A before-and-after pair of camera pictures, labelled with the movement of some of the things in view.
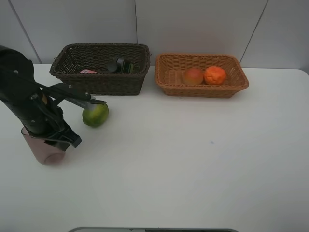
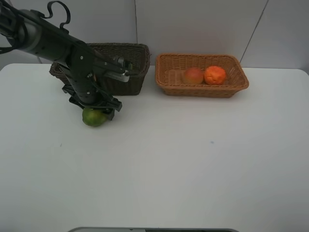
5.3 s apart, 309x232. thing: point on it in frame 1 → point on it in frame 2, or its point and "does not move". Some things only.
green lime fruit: (96, 118) does not move
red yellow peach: (193, 76) does not move
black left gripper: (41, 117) → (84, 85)
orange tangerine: (215, 75) does not move
